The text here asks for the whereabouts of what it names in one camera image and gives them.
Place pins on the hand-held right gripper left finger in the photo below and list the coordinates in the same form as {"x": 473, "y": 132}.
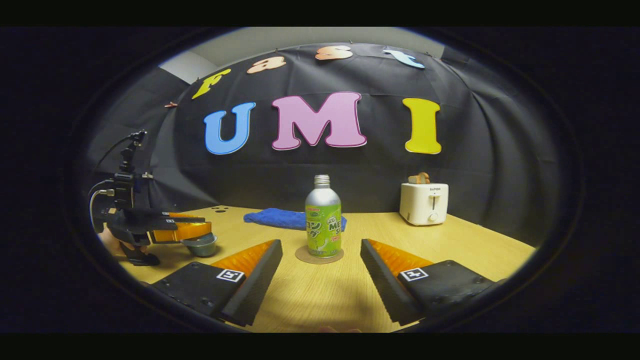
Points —
{"x": 252, "y": 280}

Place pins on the black backdrop cloth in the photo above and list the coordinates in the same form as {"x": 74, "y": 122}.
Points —
{"x": 380, "y": 170}

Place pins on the blue towel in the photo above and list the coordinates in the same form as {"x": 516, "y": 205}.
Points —
{"x": 275, "y": 218}

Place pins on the round cork coaster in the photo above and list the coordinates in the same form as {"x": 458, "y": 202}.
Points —
{"x": 302, "y": 256}

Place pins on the white toaster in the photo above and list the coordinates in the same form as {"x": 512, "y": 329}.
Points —
{"x": 422, "y": 205}

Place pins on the toast slice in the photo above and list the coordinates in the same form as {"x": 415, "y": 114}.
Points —
{"x": 419, "y": 178}

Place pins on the blue white teacup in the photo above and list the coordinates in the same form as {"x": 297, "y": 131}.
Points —
{"x": 202, "y": 247}

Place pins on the silver green water bottle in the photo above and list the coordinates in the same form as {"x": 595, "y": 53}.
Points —
{"x": 323, "y": 225}

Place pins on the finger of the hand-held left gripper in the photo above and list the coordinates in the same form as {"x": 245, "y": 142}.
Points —
{"x": 185, "y": 231}
{"x": 172, "y": 218}

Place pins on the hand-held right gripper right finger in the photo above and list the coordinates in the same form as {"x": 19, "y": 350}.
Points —
{"x": 387, "y": 282}

